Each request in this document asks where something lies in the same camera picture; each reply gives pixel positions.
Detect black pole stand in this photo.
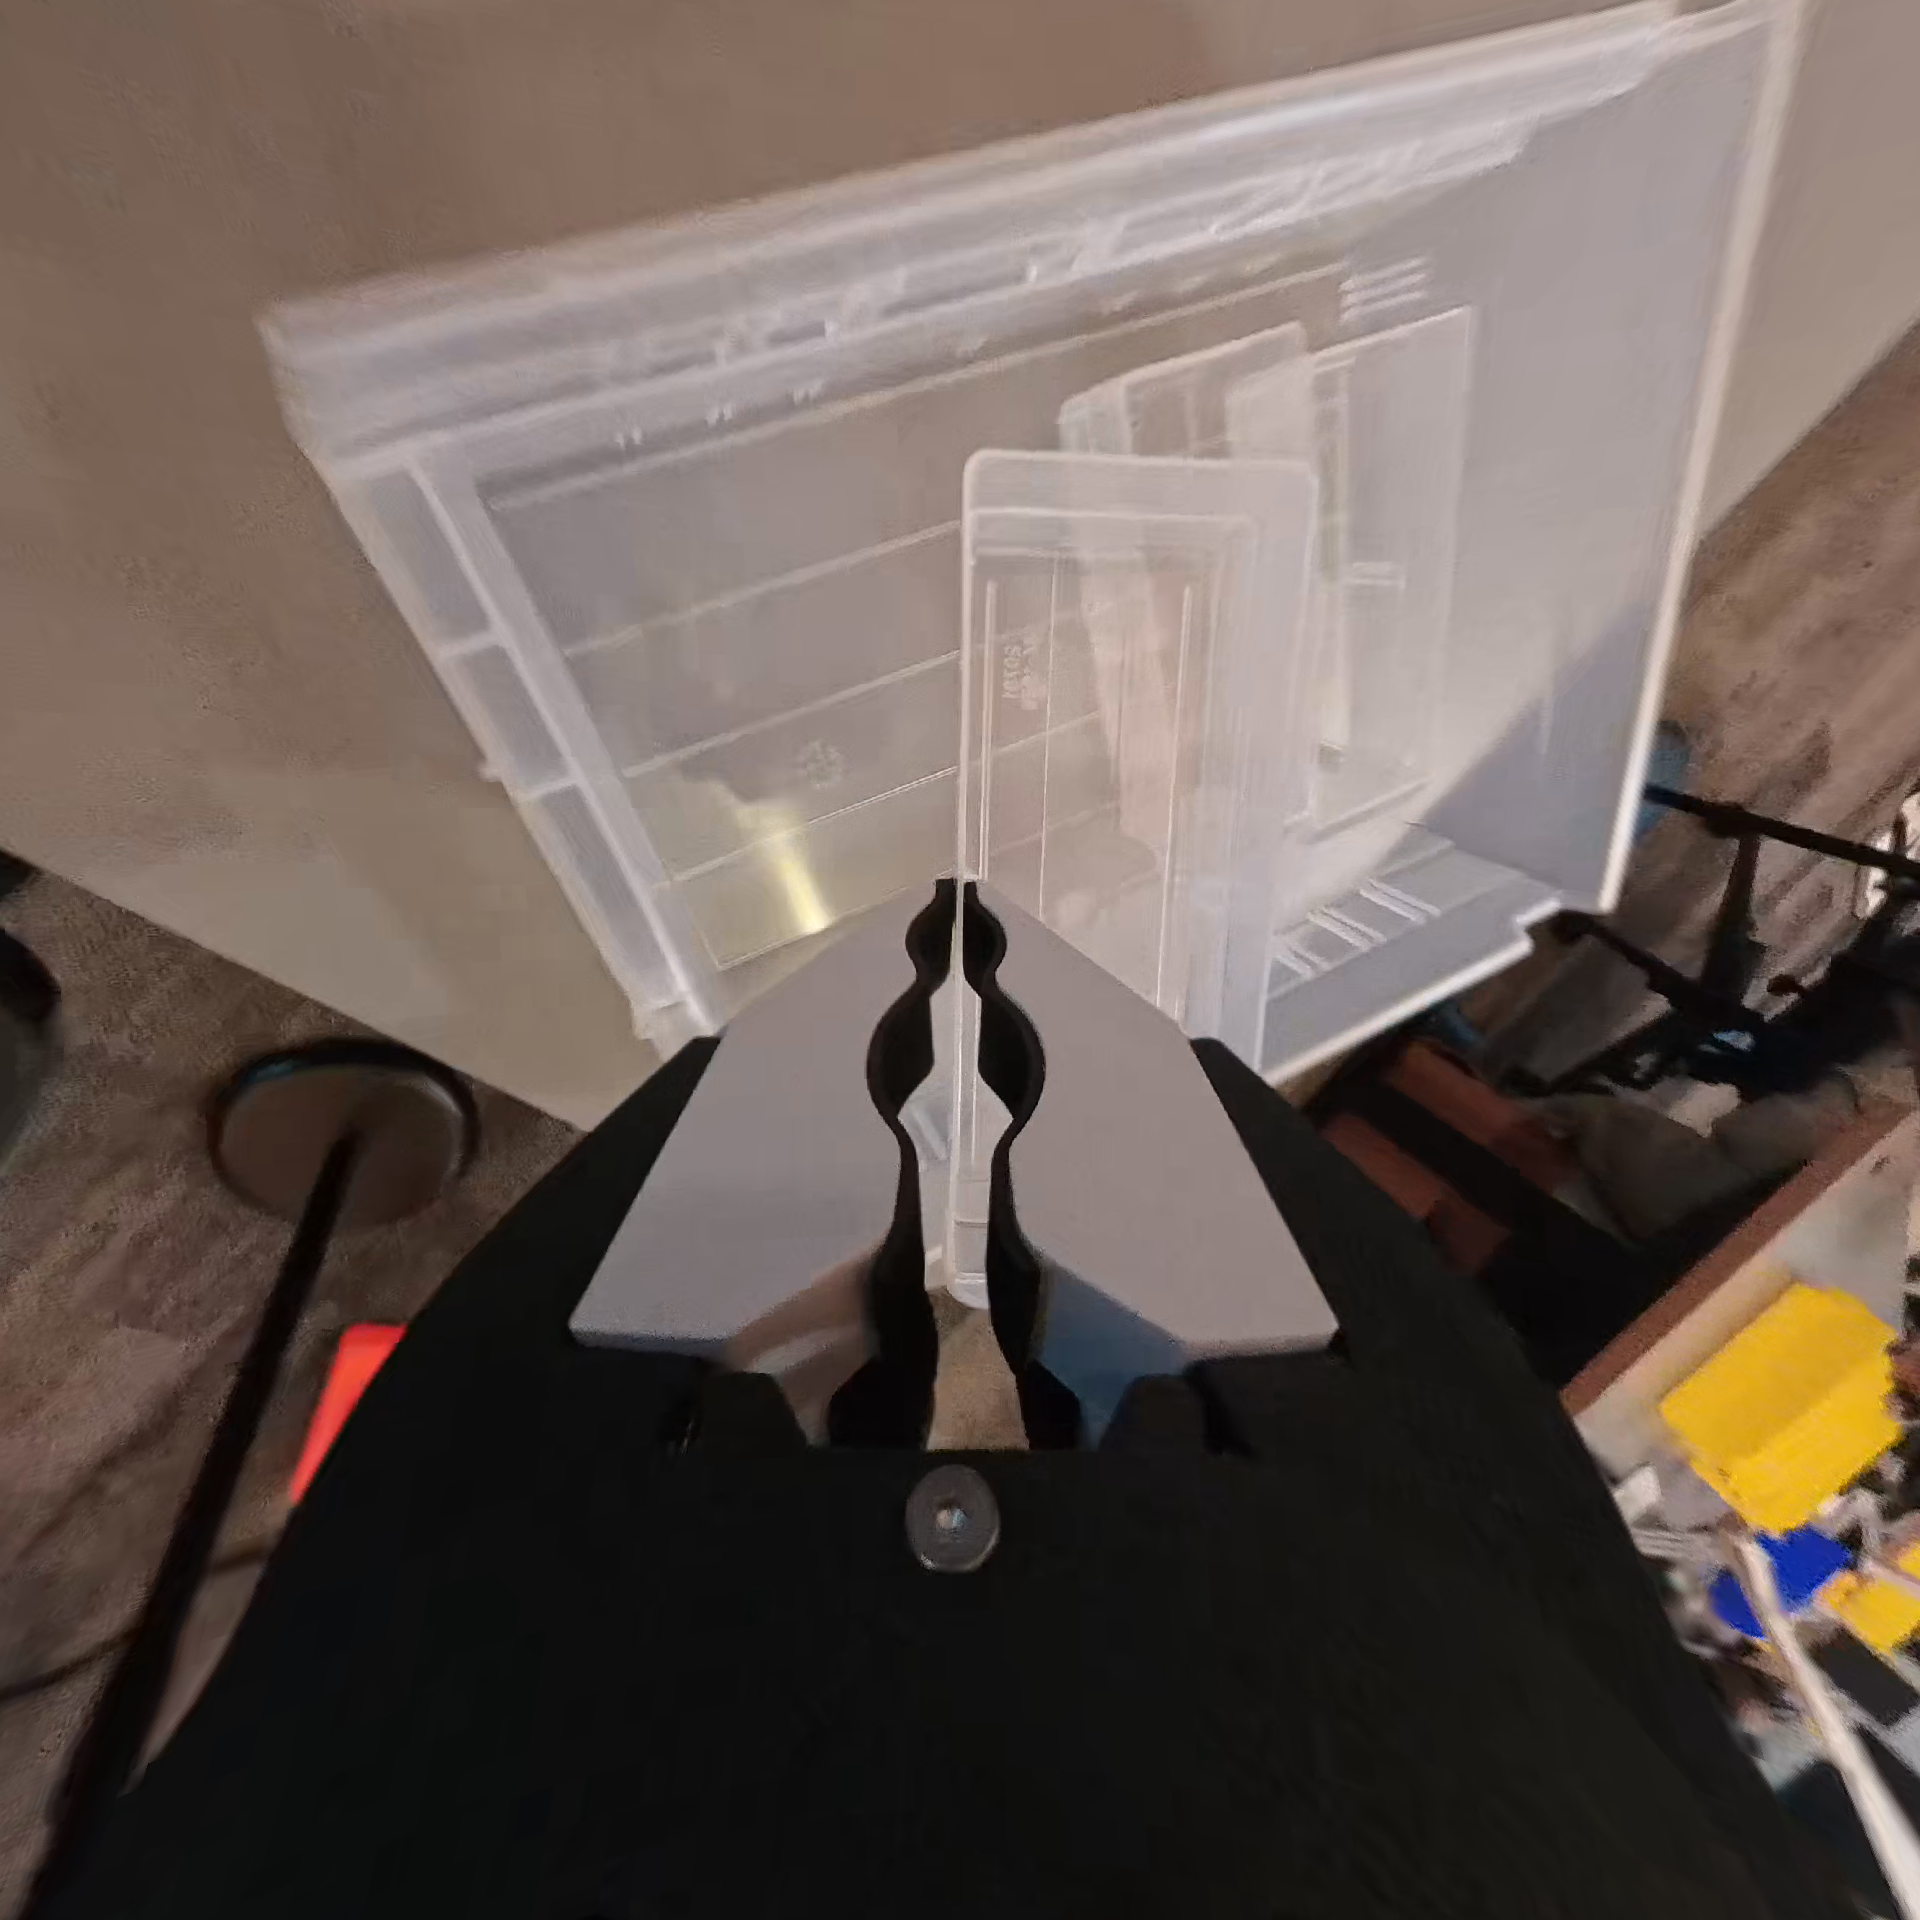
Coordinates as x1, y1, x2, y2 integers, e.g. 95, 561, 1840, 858
52, 1041, 482, 1863

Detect yellow plastic bin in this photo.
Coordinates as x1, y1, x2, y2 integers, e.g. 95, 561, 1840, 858
1818, 1553, 1920, 1655
1657, 1285, 1907, 1536

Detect black office chair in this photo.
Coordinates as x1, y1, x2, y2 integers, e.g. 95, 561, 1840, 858
1553, 773, 1920, 1104

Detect wooden work desk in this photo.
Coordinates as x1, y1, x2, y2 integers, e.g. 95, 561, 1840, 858
1560, 1110, 1920, 1920

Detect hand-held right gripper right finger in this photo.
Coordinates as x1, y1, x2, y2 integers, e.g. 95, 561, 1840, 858
958, 877, 1341, 1455

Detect blue plastic bin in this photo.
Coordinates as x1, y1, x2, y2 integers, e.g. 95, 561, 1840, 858
1707, 1528, 1865, 1647

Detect red object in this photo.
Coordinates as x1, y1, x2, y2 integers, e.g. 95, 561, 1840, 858
289, 1324, 411, 1507

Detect large clear plastic bin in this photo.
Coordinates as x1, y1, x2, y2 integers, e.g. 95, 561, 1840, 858
258, 0, 1809, 1089

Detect small clear plastic drawer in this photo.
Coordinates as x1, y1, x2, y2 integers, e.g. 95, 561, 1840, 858
1302, 305, 1479, 827
942, 448, 1322, 1309
1058, 321, 1329, 842

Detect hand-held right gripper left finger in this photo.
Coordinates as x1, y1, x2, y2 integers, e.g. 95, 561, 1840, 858
570, 877, 963, 1455

